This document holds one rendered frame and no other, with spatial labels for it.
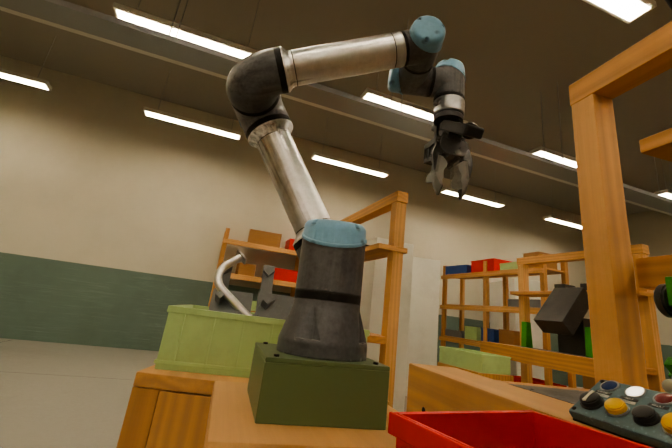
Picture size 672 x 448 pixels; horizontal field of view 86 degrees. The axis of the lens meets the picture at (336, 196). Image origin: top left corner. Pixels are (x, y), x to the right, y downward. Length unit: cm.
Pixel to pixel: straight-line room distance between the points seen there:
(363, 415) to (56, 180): 760
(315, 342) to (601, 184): 113
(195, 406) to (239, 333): 21
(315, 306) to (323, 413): 15
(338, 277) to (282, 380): 17
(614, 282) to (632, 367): 23
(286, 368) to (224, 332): 64
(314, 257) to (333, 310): 9
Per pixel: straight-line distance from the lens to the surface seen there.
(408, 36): 86
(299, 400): 57
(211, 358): 120
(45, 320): 765
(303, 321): 60
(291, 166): 82
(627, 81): 160
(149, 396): 117
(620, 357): 138
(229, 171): 771
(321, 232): 62
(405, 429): 38
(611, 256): 140
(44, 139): 825
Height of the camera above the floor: 100
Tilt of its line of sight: 18 degrees up
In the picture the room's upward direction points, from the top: 7 degrees clockwise
